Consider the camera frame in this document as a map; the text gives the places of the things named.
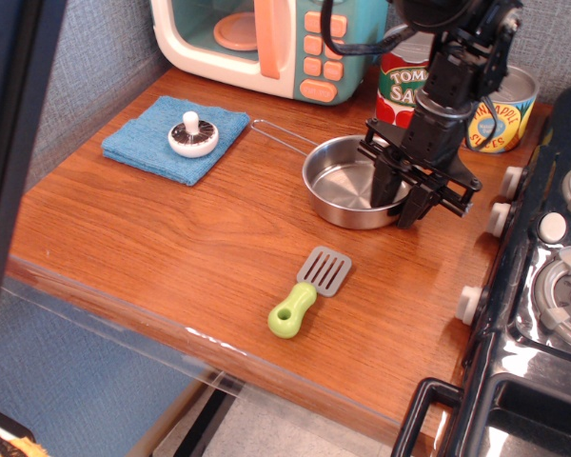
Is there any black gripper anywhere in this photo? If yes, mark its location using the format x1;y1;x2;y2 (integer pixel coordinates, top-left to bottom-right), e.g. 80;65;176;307
358;105;482;229

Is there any silver pot with wire handle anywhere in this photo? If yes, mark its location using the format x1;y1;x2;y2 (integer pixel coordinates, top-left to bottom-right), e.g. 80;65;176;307
251;119;410;230

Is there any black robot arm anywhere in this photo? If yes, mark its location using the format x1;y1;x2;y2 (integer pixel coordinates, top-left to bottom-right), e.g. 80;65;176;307
358;1;522;229

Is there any white stove knob middle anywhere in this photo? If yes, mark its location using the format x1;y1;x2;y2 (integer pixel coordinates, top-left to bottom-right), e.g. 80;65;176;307
485;203;511;238

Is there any white stove knob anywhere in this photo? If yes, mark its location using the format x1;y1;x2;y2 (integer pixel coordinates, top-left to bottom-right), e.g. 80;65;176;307
499;167;524;200
485;203;511;238
455;286;482;326

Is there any white stove knob top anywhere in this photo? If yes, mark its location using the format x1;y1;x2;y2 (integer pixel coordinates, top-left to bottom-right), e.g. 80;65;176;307
499;167;524;200

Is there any pineapple slices can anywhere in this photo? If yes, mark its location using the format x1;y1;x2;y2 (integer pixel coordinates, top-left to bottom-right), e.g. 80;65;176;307
462;66;539;154

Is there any tomato sauce can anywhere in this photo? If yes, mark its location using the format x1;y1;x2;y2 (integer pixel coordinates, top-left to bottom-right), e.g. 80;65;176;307
375;32;433;129

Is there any white stove knob bottom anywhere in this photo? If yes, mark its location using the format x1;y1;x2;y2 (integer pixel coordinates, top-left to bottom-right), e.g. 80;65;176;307
455;286;482;326

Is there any teal toy microwave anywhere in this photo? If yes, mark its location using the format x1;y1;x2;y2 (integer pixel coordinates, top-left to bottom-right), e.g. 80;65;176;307
150;1;375;106

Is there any white toy mushroom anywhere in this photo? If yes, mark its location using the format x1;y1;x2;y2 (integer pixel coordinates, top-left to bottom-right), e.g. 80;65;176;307
167;110;219;158

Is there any black toy stove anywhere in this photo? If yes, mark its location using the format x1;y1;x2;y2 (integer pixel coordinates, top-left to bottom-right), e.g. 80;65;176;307
436;87;571;456

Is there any clear acrylic table guard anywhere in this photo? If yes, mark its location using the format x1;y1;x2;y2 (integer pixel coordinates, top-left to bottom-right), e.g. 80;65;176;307
7;256;400;442

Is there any blue folded cloth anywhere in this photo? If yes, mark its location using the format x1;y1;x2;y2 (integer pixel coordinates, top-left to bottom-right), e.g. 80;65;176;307
102;96;249;186

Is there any green handled grey spatula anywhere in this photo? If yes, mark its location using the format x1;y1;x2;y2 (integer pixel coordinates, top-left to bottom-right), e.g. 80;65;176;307
267;246;352;339

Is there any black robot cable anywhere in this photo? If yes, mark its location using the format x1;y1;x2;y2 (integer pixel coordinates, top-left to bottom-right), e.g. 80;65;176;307
320;0;418;57

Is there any black oven door handle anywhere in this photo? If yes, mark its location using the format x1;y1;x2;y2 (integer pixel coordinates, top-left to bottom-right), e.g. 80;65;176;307
391;377;463;457

